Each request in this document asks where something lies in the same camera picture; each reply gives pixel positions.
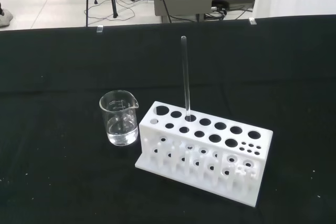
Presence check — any white test tube rack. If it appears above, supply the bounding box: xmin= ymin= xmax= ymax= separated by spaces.
xmin=134 ymin=100 xmax=274 ymax=208

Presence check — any clear glass beaker with water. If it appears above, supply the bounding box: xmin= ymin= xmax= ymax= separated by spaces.
xmin=99 ymin=90 xmax=139 ymax=146

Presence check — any black table cloth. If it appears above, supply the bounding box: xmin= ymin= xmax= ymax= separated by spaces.
xmin=0 ymin=14 xmax=336 ymax=224

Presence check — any person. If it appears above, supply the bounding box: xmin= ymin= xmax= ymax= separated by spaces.
xmin=0 ymin=2 xmax=14 ymax=28

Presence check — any black floor cable loop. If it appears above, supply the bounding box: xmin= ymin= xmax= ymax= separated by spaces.
xmin=83 ymin=0 xmax=137 ymax=22

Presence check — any black cable bundle by cabinet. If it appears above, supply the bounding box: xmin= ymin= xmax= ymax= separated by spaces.
xmin=204 ymin=0 xmax=254 ymax=21

